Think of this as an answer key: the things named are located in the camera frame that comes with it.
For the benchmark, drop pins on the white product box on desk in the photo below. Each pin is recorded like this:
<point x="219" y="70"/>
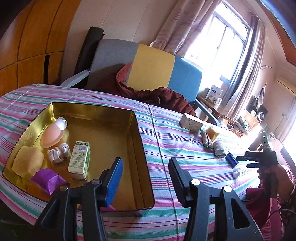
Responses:
<point x="213" y="94"/>

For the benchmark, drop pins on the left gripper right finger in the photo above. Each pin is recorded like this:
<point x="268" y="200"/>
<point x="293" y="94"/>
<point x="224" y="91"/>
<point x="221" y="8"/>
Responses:
<point x="181" y="179"/>

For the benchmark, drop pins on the striped pink green tablecloth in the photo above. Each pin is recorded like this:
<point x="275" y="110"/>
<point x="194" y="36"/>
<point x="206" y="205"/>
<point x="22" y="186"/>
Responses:
<point x="163" y="138"/>

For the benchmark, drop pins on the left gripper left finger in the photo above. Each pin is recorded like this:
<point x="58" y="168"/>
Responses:
<point x="111" y="182"/>

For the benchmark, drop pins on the purple snack packet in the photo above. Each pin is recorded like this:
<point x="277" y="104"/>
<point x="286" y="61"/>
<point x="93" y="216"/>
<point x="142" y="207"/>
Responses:
<point x="48" y="180"/>

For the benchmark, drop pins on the black speaker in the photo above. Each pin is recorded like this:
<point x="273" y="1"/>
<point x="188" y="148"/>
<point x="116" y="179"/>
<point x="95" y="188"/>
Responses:
<point x="261" y="113"/>

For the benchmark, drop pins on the green snack bar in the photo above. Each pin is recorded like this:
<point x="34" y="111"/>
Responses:
<point x="206" y="140"/>

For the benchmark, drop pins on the gold tin box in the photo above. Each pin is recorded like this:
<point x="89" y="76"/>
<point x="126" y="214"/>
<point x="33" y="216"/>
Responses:
<point x="80" y="141"/>

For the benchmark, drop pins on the blue tissue packet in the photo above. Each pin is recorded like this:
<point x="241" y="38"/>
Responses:
<point x="231" y="160"/>

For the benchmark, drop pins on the grey yellow blue armchair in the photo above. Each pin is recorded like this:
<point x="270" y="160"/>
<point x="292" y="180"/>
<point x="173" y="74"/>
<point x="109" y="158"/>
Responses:
<point x="150" y="68"/>

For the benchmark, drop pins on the white plastic bag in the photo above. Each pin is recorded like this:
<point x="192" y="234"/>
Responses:
<point x="236" y="172"/>

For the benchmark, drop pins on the green white small carton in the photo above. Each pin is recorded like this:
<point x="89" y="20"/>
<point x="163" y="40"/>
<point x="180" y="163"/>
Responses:
<point x="79" y="161"/>

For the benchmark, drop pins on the large yellow sponge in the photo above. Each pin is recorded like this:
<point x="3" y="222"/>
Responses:
<point x="27" y="162"/>

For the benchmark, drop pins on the wooden side desk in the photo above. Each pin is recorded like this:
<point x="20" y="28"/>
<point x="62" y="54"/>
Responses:
<point x="237" y="126"/>

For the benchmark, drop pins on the yellow sponge piece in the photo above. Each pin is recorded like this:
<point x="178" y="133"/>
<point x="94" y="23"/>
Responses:
<point x="213" y="133"/>

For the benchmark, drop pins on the pink patterned curtain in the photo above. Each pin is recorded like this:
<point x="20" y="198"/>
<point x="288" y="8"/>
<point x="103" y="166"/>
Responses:
<point x="183" y="25"/>

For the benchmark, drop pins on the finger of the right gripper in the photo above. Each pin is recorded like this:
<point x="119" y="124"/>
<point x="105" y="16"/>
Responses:
<point x="244" y="158"/>
<point x="252" y="165"/>

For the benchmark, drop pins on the peach silicone travel bottle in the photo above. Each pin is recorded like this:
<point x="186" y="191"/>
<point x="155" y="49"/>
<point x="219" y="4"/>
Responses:
<point x="53" y="133"/>

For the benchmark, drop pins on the dark red jacket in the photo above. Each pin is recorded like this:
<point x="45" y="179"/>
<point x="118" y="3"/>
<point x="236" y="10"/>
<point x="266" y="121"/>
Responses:
<point x="161" y="97"/>

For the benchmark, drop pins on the wooden wardrobe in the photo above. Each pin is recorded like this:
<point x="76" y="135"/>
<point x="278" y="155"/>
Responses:
<point x="32" y="48"/>

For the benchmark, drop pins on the person's right hand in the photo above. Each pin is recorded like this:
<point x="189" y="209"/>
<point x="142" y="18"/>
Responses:
<point x="277" y="180"/>

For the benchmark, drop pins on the black rolled mat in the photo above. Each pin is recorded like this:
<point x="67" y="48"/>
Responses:
<point x="89" y="46"/>

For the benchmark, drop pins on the white tall carton box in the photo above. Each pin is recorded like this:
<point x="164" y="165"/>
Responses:
<point x="191" y="123"/>

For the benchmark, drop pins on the floral sleeve forearm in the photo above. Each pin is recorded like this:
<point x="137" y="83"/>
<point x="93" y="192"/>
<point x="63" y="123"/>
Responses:
<point x="288" y="216"/>

